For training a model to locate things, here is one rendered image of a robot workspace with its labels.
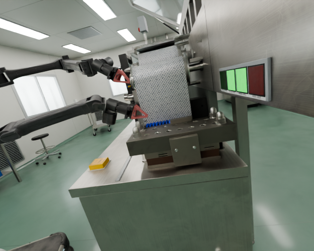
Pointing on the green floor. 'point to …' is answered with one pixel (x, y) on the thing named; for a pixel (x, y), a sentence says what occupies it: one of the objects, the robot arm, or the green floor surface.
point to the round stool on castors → (44, 147)
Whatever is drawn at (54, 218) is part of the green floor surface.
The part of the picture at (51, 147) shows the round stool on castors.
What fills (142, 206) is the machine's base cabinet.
